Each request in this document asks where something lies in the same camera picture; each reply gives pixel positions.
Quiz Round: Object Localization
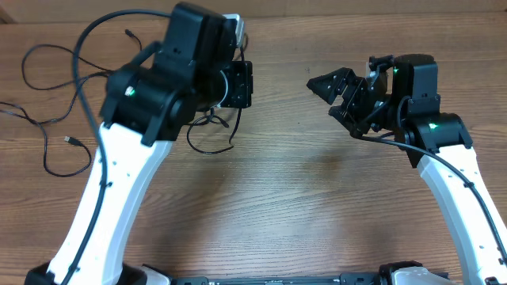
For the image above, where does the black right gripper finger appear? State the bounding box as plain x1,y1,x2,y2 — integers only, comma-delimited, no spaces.
328,106,363,139
307,67,359,105

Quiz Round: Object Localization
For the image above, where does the thick black USB cable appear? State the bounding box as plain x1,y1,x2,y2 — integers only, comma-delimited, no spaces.
185,106,243,155

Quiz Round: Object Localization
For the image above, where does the thin black cable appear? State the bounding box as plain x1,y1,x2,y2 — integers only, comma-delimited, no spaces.
20,28,143,92

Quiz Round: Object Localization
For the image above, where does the black USB-C cable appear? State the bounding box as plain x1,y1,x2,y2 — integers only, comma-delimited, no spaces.
0,70,116,178

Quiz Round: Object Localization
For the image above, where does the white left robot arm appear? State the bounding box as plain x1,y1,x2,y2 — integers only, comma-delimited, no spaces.
25,2,253,285

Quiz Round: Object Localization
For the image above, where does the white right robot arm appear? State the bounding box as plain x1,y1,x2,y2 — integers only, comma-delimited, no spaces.
307,54,506,284

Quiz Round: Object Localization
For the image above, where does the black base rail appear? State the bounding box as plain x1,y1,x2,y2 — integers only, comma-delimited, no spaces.
170,272,451,285

